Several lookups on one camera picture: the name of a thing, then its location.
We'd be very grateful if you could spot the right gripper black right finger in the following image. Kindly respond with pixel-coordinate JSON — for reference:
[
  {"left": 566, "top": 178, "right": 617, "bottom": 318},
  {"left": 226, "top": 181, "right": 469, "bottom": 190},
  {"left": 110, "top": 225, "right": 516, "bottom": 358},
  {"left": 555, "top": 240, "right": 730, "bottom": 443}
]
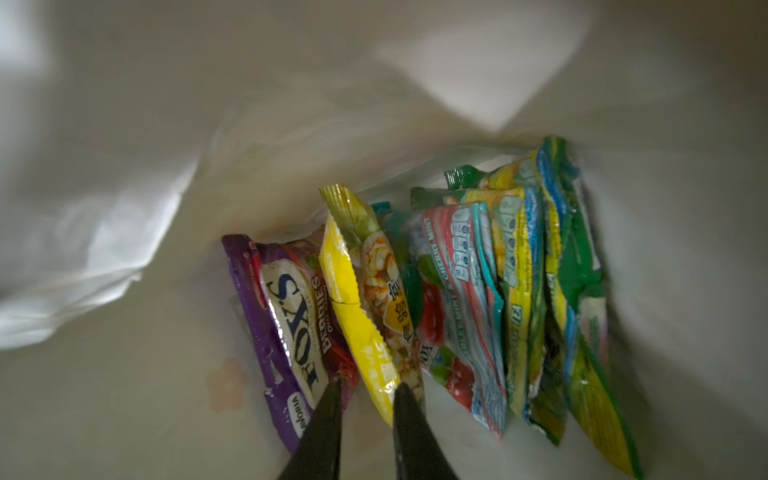
[{"left": 393, "top": 383, "right": 458, "bottom": 480}]

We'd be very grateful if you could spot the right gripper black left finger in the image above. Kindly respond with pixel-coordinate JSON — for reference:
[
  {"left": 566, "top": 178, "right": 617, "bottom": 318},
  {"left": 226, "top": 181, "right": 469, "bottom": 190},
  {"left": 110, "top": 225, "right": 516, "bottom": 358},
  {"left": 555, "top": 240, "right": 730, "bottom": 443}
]
[{"left": 278, "top": 380, "right": 343, "bottom": 480}]

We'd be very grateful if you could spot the white paper gift bag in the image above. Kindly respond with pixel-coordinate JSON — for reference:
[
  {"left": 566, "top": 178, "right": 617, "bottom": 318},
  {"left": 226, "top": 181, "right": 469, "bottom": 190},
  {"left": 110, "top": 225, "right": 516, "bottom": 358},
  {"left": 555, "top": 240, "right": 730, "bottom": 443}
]
[{"left": 1, "top": 1, "right": 767, "bottom": 479}]

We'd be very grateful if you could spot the purple Fox's berries packet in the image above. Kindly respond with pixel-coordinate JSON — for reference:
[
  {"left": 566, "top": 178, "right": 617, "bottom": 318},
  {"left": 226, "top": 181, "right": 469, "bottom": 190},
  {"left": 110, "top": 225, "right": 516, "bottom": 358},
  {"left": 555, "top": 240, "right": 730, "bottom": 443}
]
[{"left": 221, "top": 232, "right": 360, "bottom": 452}]

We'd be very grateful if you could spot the teal cherry mint packet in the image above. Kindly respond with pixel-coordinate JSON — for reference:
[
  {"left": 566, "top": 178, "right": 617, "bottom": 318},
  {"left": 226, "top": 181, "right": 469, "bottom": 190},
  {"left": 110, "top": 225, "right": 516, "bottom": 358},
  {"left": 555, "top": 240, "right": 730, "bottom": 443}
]
[{"left": 374, "top": 202, "right": 508, "bottom": 438}]

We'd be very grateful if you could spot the green snack packet rightmost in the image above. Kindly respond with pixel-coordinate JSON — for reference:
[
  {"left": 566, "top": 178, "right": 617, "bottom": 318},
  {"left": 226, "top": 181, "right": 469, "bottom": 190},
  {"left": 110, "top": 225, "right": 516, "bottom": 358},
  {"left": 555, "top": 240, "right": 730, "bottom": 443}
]
[{"left": 536, "top": 136, "right": 643, "bottom": 479}]

